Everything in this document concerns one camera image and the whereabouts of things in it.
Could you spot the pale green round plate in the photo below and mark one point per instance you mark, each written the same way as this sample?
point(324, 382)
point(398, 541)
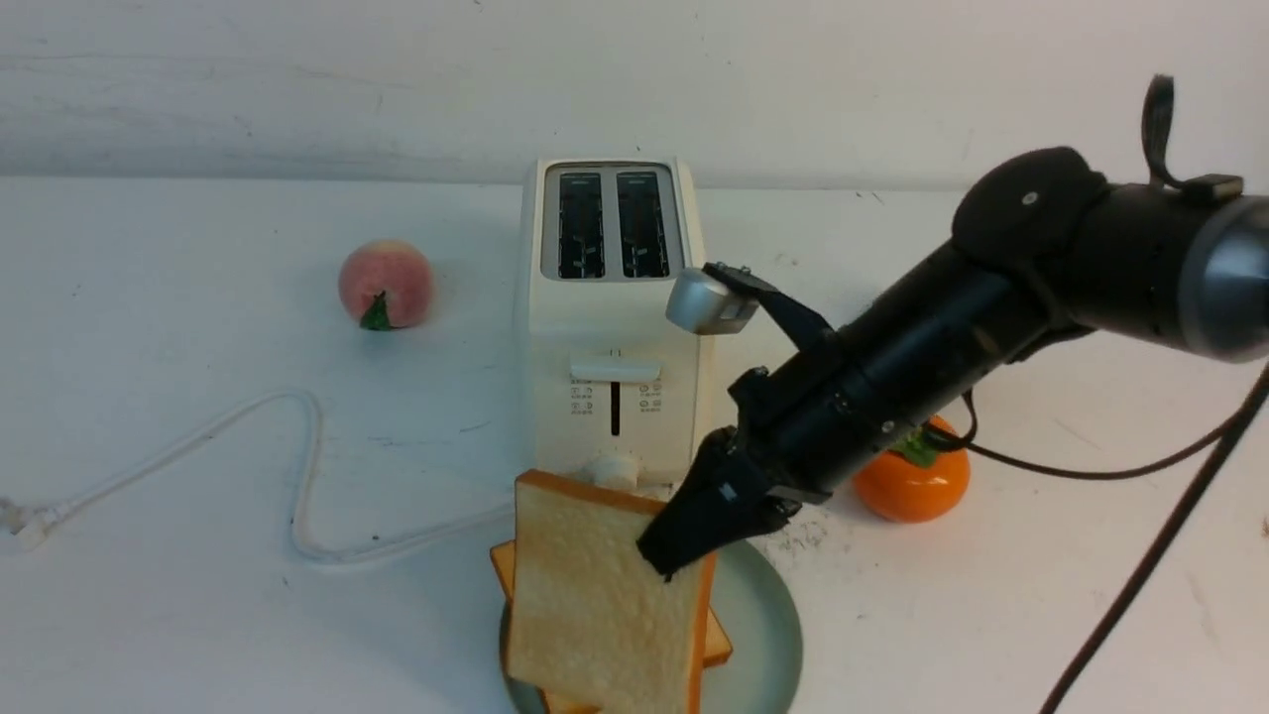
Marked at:
point(753, 657)

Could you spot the toasted bread slice slot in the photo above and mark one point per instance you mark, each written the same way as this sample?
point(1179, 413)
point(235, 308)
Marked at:
point(585, 537)
point(651, 659)

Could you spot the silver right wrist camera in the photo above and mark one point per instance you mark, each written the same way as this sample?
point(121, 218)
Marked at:
point(717, 299)

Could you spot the white two-slot toaster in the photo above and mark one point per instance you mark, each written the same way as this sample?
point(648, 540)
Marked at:
point(610, 391)

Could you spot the orange persimmon green leaves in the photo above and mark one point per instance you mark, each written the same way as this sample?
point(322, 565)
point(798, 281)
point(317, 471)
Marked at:
point(912, 483)

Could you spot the pink peach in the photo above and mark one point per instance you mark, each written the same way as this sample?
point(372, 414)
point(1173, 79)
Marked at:
point(386, 285)

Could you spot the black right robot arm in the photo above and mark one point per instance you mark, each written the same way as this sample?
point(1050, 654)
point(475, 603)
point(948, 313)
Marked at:
point(1042, 250)

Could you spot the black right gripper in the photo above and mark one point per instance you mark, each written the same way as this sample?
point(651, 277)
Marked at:
point(800, 431)

